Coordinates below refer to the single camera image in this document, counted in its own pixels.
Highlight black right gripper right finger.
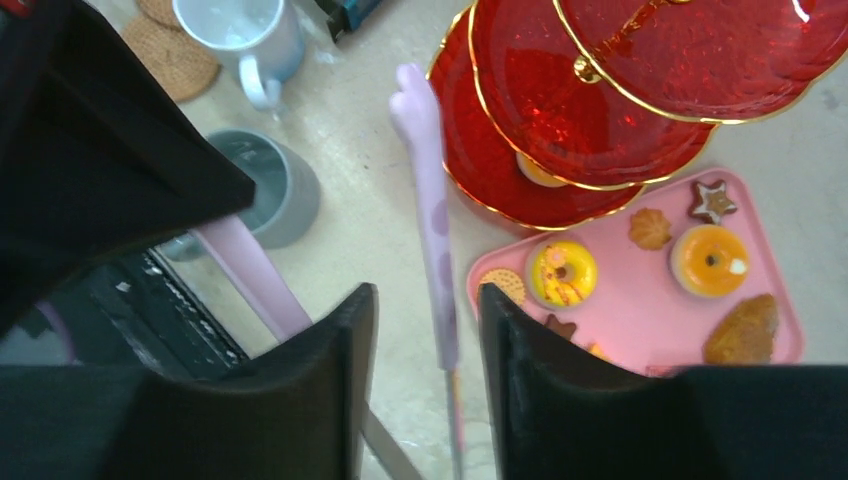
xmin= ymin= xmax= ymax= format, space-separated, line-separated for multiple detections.
xmin=478 ymin=284 xmax=847 ymax=479

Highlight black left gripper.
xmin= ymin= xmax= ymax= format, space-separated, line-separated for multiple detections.
xmin=1 ymin=1 xmax=255 ymax=330

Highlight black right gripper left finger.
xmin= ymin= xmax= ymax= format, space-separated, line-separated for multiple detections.
xmin=1 ymin=283 xmax=377 ymax=479

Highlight orange glazed donut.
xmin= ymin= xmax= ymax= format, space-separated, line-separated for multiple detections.
xmin=669 ymin=224 xmax=750 ymax=298

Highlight pink handled metal tongs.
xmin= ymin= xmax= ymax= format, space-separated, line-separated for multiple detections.
xmin=191 ymin=64 xmax=464 ymax=479

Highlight woven round coaster lower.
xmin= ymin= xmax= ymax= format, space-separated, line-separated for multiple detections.
xmin=121 ymin=16 xmax=220 ymax=103

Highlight woven round coaster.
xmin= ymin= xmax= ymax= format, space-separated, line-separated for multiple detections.
xmin=136 ymin=0 xmax=181 ymax=30
xmin=121 ymin=16 xmax=220 ymax=103

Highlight yellow glazed donut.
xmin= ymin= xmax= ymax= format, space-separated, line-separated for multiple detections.
xmin=525 ymin=239 xmax=599 ymax=310

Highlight round yellow cracker bottom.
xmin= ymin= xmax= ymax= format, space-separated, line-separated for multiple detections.
xmin=479 ymin=268 xmax=527 ymax=307

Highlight woven round coaster upper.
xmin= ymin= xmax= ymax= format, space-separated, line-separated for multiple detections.
xmin=136 ymin=0 xmax=181 ymax=30

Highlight pink serving tray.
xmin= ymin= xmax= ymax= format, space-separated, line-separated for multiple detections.
xmin=466 ymin=168 xmax=805 ymax=374

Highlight grey ceramic mug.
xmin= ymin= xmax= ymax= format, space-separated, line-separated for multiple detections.
xmin=158 ymin=129 xmax=323 ymax=263

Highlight brown croissant bread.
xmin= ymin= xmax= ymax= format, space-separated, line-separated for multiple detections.
xmin=702 ymin=293 xmax=779 ymax=366

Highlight small brown swirl cookie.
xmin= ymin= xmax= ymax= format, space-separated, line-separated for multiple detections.
xmin=628 ymin=208 xmax=672 ymax=251

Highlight white ceramic mug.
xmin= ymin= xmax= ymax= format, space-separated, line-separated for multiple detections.
xmin=172 ymin=0 xmax=305 ymax=111

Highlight chocolate star cookie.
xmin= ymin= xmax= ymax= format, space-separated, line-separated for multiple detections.
xmin=688 ymin=180 xmax=738 ymax=225

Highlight dark grey box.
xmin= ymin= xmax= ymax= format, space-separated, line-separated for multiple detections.
xmin=314 ymin=0 xmax=382 ymax=43

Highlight red three-tier cake stand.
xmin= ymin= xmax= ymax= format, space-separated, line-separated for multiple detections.
xmin=428 ymin=1 xmax=847 ymax=231

